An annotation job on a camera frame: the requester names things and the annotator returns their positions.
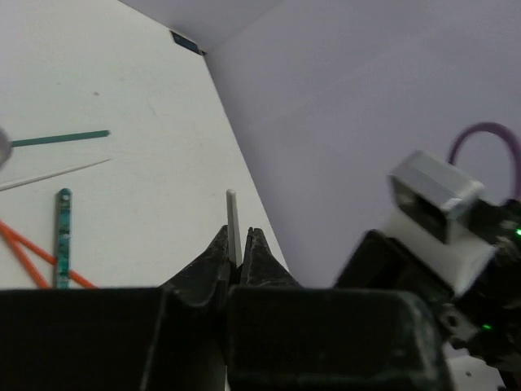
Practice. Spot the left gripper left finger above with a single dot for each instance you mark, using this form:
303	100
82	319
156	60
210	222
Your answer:
160	338

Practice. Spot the green handled spoon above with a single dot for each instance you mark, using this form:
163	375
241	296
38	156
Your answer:
63	238

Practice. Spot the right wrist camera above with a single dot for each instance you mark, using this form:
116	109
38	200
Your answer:
434	201

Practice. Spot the orange chopstick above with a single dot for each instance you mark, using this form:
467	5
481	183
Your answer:
34	248
28	266

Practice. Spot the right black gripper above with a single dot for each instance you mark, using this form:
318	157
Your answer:
485	320

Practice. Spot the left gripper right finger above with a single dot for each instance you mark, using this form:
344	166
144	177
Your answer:
372	330

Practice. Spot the right blue table label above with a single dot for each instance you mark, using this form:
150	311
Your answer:
187	43

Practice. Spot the white chopstick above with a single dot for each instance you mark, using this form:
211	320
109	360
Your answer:
22	182
234	240

